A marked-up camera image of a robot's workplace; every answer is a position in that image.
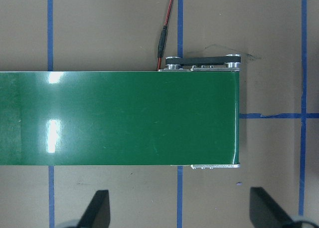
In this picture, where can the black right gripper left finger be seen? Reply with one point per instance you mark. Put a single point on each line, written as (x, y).
(97, 214)

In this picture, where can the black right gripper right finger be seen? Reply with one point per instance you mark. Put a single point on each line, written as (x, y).
(265, 211)

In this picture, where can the green conveyor belt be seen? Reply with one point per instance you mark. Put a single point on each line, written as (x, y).
(184, 115)

